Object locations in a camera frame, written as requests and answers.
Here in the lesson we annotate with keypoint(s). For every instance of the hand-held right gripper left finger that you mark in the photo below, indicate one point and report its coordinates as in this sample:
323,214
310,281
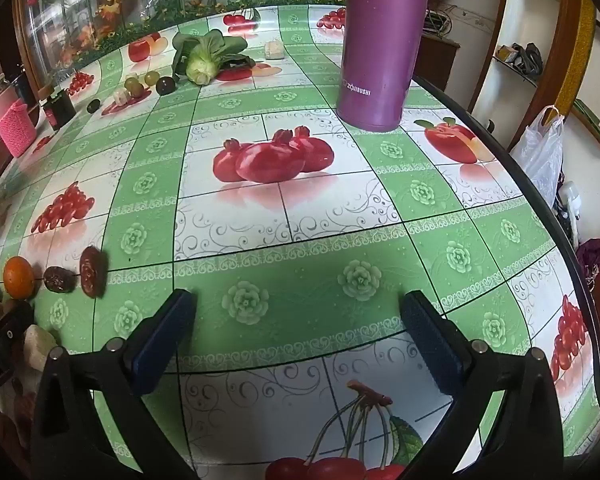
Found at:
162,345

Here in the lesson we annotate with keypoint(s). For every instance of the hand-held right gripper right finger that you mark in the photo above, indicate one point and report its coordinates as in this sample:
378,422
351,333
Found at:
430,347

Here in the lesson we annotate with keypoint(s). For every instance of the wrinkled red date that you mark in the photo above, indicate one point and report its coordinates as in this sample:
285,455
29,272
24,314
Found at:
92,271
59,279

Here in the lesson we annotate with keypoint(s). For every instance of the white bun piece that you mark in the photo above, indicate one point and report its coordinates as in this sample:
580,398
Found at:
16,387
39,346

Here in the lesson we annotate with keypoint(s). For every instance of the orange tangerine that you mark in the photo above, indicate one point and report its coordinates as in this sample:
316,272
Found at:
18,276

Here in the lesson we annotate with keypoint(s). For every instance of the fruit-print tablecloth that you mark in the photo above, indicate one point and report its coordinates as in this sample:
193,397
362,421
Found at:
290,240

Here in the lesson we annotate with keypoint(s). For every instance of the purple cloth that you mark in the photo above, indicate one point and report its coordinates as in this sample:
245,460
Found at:
591,256

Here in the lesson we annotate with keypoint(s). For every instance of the white plastic bottle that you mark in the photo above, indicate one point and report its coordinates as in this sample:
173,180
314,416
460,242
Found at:
570,200

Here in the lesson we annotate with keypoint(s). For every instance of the pink knitted jar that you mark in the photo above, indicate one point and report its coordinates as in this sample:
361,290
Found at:
16,130

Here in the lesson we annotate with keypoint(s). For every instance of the white plastic bag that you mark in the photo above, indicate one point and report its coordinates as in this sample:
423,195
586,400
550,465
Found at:
540,155

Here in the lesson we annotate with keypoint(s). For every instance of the dark red box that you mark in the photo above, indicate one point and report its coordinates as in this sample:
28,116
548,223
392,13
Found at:
60,110

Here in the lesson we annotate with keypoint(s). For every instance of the dark green olive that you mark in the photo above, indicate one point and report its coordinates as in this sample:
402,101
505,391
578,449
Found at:
94,106

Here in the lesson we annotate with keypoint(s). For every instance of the small white fruit piece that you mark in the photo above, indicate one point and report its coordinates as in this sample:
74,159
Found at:
121,96

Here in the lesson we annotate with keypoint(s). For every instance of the dark purple plum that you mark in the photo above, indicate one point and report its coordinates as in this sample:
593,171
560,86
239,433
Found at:
165,85

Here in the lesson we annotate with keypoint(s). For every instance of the green bok choy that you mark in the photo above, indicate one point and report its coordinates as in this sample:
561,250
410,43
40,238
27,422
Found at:
200,65

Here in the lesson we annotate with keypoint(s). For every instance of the low wooden cabinet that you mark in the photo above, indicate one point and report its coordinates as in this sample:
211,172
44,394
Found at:
437,60

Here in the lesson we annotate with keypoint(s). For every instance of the dark bundle on shelf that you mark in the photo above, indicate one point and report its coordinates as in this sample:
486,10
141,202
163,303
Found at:
526,58

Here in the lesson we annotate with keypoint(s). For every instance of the small white cube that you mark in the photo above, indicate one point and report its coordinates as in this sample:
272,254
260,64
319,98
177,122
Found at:
274,50

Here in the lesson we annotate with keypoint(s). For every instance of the purple thermos bottle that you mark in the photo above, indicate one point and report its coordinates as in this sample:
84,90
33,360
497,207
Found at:
380,35

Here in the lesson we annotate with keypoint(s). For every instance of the white wall shelf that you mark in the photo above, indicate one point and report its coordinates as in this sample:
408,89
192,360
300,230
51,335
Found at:
530,10

